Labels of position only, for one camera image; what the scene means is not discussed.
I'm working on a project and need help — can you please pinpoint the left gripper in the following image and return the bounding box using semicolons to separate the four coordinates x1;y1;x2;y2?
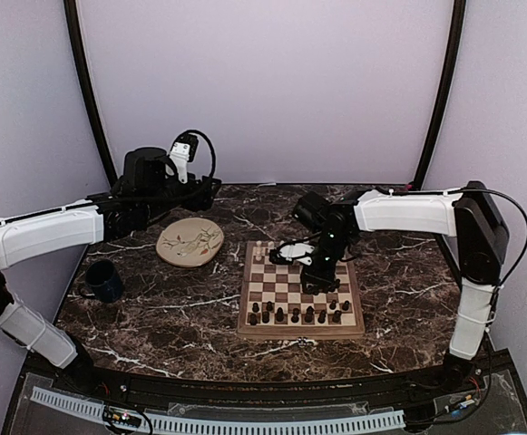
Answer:
140;172;220;223

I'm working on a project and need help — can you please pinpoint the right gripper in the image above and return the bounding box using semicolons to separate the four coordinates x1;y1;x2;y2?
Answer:
300;230;354;293

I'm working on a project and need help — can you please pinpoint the dark chess piece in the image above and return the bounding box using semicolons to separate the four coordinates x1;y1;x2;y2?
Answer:
249;313;260;325
275;307;285;324

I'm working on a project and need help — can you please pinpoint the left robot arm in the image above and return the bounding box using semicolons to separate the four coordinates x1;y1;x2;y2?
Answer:
0;142;221;395

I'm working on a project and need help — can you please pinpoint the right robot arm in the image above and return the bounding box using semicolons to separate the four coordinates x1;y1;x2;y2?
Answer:
269;181;524;393

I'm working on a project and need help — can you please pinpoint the wooden chess board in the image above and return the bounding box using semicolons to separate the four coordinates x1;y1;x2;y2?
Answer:
237;241;366;340

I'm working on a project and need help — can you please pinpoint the cream decorated ceramic plate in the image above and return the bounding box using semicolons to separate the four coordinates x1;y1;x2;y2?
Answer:
156;217;224;268

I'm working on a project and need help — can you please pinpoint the dark blue mug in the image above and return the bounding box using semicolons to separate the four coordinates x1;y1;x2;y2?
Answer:
79;259;124;304

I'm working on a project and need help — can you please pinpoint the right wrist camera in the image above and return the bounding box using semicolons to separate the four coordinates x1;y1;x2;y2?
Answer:
269;243;314;266

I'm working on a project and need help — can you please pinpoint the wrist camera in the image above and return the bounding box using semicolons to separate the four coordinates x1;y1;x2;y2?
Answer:
169;134;199;184
269;243;314;266

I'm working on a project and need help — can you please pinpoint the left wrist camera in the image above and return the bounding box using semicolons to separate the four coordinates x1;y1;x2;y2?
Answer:
169;134;199;184

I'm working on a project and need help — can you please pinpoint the black front rail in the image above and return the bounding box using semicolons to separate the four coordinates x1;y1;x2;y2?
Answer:
94;367;444;407

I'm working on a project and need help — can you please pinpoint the left black frame post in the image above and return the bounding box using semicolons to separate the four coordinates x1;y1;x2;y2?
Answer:
63;0;118;185

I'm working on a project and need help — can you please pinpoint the black frame post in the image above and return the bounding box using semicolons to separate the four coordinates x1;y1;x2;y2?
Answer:
63;0;118;185
412;0;467;190

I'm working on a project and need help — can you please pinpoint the white slotted cable duct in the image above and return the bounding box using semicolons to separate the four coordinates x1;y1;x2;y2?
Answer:
29;387;405;434

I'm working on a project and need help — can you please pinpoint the right black frame post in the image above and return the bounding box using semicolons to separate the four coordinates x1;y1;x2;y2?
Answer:
412;0;467;190

